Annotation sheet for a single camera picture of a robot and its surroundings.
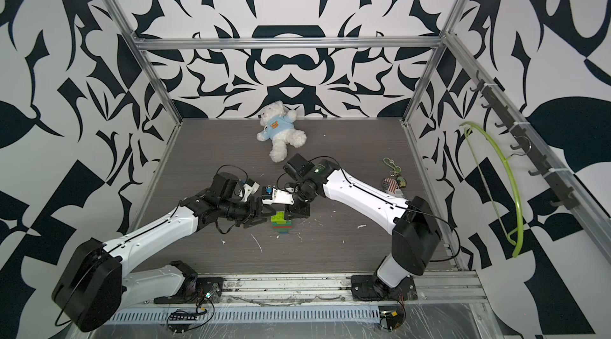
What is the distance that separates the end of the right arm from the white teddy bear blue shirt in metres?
0.35

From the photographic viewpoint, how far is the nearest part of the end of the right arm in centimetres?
57

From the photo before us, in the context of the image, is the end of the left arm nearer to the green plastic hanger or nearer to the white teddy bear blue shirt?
the white teddy bear blue shirt

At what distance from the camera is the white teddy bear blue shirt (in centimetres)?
102
